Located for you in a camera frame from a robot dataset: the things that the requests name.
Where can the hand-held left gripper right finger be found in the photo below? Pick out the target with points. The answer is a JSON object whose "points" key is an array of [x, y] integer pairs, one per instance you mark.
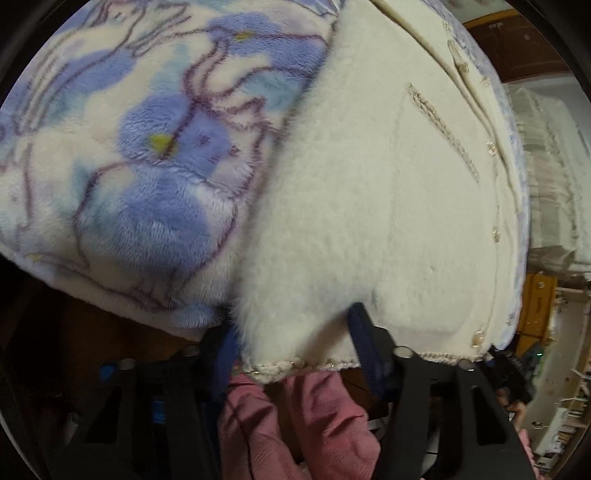
{"points": [[369, 353]]}

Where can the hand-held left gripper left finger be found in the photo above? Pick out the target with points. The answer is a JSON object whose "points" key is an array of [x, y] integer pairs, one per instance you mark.
{"points": [[225, 357]]}

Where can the white fluffy cardigan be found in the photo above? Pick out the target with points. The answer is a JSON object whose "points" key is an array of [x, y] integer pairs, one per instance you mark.
{"points": [[369, 184]]}

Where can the person's right forearm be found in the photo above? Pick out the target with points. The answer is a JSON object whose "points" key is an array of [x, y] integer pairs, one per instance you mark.
{"points": [[527, 447]]}

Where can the person's right hand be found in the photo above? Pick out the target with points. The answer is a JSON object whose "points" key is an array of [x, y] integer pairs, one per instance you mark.
{"points": [[517, 411]]}

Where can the cluttered white shelf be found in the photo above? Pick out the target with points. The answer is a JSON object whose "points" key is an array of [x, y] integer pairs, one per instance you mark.
{"points": [[565, 378]]}

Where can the wooden drawer cabinet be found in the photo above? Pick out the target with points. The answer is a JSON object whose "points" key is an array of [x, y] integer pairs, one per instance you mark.
{"points": [[535, 304]]}

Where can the person's pink pants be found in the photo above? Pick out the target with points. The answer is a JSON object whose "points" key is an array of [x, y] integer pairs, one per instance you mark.
{"points": [[300, 424]]}

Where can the purple cat print blanket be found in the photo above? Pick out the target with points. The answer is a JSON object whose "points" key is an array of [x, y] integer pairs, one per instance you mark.
{"points": [[138, 161]]}

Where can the brown wooden door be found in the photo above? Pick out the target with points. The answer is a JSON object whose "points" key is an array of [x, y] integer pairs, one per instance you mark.
{"points": [[512, 46]]}

